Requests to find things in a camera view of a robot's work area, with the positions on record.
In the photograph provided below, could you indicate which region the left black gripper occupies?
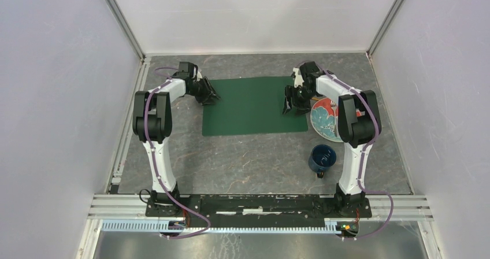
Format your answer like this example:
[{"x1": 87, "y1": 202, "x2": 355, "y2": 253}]
[{"x1": 187, "y1": 77, "x2": 221, "y2": 107}]

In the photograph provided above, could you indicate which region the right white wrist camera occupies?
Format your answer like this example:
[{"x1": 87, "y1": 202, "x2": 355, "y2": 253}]
[{"x1": 291, "y1": 67, "x2": 304, "y2": 88}]

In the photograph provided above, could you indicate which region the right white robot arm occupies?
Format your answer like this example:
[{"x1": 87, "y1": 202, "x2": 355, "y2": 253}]
[{"x1": 283, "y1": 61, "x2": 381, "y2": 217}]

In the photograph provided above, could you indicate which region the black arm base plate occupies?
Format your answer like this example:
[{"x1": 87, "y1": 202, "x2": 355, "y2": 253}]
[{"x1": 141, "y1": 194, "x2": 373, "y2": 229}]

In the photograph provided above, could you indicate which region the red teal floral plate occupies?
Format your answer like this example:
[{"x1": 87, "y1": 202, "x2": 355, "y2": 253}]
[{"x1": 310, "y1": 98, "x2": 342, "y2": 143}]

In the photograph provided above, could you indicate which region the aluminium frame rail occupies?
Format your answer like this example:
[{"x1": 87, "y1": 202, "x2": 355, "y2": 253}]
[{"x1": 88, "y1": 194, "x2": 434, "y2": 222}]

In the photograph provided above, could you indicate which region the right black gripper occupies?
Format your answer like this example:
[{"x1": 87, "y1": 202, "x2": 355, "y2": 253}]
[{"x1": 283, "y1": 86, "x2": 318, "y2": 117}]

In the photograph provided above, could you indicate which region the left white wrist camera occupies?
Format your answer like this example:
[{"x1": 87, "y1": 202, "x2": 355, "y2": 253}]
[{"x1": 194, "y1": 70, "x2": 203, "y2": 82}]

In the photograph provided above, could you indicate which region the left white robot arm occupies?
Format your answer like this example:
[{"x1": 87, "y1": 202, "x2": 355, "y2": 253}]
[{"x1": 132, "y1": 62, "x2": 220, "y2": 217}]

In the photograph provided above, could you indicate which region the dark blue mug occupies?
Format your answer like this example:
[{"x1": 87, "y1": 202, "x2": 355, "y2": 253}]
[{"x1": 308, "y1": 145, "x2": 337, "y2": 179}]

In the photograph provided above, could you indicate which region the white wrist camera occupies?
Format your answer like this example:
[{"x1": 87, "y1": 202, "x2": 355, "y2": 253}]
[
  {"x1": 194, "y1": 70, "x2": 203, "y2": 82},
  {"x1": 291, "y1": 67, "x2": 304, "y2": 88}
]

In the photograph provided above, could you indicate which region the blue slotted cable duct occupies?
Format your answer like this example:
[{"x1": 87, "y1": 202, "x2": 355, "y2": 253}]
[{"x1": 101, "y1": 220, "x2": 358, "y2": 235}]

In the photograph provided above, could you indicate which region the green rectangular placemat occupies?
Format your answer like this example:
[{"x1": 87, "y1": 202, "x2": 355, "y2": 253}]
[{"x1": 202, "y1": 76, "x2": 308, "y2": 136}]

